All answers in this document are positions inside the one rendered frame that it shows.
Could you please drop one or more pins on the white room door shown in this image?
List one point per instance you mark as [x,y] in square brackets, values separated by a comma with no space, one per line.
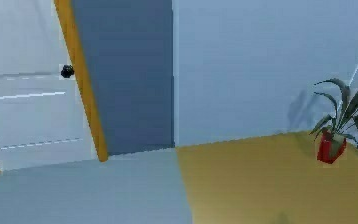
[30,116]

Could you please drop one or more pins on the green plant in red pot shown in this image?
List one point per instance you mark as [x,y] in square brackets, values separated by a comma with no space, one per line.
[333,133]

